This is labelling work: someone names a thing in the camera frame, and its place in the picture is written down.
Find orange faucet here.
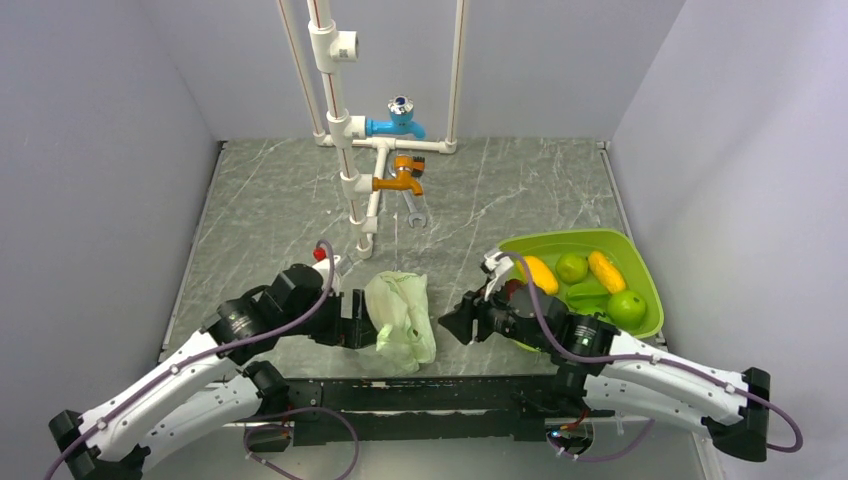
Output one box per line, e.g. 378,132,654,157
371,155,426,196

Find blue faucet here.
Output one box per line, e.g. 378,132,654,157
365,95,427,140

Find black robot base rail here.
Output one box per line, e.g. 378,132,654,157
248,374,594,446

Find green plastic basin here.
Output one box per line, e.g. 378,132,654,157
499,228,665,339

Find white PVC pipe frame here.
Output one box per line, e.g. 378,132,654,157
276,1,469,259

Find yellow fake corn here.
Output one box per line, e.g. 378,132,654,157
588,251,627,294

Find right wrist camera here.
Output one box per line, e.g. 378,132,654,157
481,248,514,301

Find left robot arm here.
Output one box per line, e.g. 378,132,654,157
46,260,377,479

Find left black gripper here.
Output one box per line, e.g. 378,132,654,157
282,286,381,348

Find silver wrench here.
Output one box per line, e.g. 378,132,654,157
401,190,427,228

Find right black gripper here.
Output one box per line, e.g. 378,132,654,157
437,277,549,351

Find purple cable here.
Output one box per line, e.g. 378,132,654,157
498,251,804,455
42,239,337,480

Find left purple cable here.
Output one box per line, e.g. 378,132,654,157
42,239,337,480

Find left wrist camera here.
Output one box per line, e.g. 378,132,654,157
312,247,353,293

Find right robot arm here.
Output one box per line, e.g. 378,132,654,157
438,285,770,462

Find yellow fake mango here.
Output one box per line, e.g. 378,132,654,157
515,255,560,296

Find green fake apple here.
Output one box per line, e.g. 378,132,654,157
606,290,647,330

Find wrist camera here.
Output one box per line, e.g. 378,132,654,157
481,248,514,301
312,247,353,293

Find green fake pepper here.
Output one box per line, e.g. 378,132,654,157
565,282,610,311

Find light green plastic bag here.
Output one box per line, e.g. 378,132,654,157
358,271,437,376

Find green fake lime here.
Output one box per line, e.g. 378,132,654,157
555,253,589,285

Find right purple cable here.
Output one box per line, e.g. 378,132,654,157
498,251,804,455

